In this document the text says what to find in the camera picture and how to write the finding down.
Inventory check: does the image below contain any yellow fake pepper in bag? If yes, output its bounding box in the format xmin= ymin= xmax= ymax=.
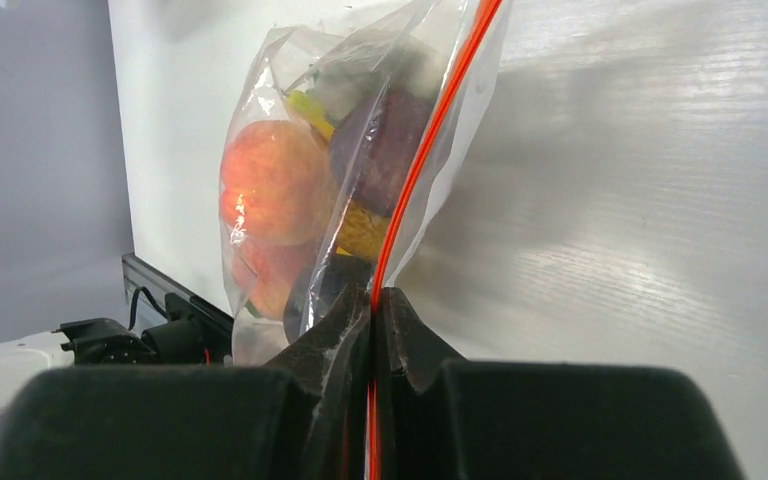
xmin=285 ymin=90 xmax=335 ymax=142

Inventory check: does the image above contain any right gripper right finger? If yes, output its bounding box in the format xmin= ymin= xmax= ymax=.
xmin=375 ymin=288 xmax=743 ymax=479

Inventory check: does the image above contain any brown fake kiwi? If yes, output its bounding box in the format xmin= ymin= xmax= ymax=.
xmin=336 ymin=201 xmax=391 ymax=262

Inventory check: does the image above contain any dark fake plum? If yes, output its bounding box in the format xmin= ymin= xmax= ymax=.
xmin=282 ymin=253 xmax=372 ymax=343

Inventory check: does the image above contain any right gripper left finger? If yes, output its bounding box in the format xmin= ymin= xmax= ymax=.
xmin=0 ymin=285 xmax=370 ymax=479

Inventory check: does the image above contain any dark purple fake fruit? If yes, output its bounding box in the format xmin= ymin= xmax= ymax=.
xmin=329 ymin=87 xmax=434 ymax=217

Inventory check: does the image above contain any red fake fruit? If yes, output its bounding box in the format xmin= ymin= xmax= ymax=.
xmin=231 ymin=239 xmax=318 ymax=321

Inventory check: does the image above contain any clear zip top bag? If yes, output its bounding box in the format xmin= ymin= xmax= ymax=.
xmin=218 ymin=1 xmax=509 ymax=479

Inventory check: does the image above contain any fake peach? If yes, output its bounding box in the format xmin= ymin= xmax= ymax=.
xmin=219 ymin=120 xmax=331 ymax=246

